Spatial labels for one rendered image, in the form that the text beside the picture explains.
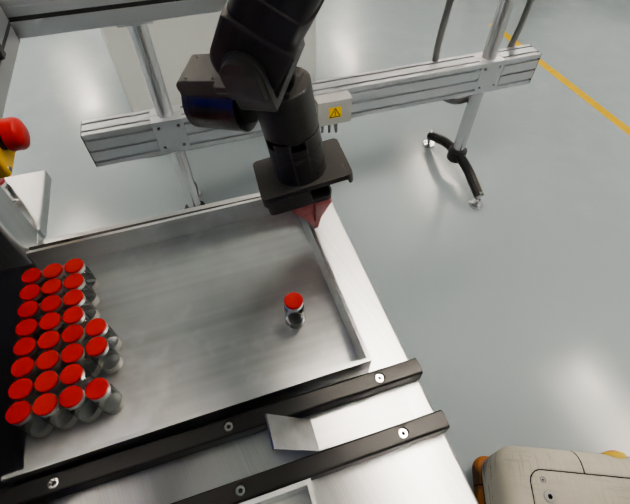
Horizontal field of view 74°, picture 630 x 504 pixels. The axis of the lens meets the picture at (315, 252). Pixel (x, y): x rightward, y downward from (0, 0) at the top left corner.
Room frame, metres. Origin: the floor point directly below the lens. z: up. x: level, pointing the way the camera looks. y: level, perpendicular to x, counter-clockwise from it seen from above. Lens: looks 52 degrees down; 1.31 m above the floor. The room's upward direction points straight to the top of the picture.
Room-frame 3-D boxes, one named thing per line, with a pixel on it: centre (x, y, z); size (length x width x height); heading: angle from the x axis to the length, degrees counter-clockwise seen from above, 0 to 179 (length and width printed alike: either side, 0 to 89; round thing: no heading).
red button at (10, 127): (0.43, 0.38, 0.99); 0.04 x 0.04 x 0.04; 18
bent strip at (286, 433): (0.12, -0.03, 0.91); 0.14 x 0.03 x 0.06; 107
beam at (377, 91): (1.31, -0.06, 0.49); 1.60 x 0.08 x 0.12; 108
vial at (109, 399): (0.14, 0.20, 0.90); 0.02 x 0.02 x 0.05
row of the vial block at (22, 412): (0.19, 0.29, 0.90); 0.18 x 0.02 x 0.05; 19
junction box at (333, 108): (1.25, -0.06, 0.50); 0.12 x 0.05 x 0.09; 108
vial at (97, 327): (0.21, 0.22, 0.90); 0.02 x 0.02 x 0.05
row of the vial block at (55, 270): (0.20, 0.27, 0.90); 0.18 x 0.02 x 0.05; 19
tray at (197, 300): (0.24, 0.15, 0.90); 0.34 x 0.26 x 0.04; 109
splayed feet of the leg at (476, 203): (1.50, -0.63, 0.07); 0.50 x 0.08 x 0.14; 18
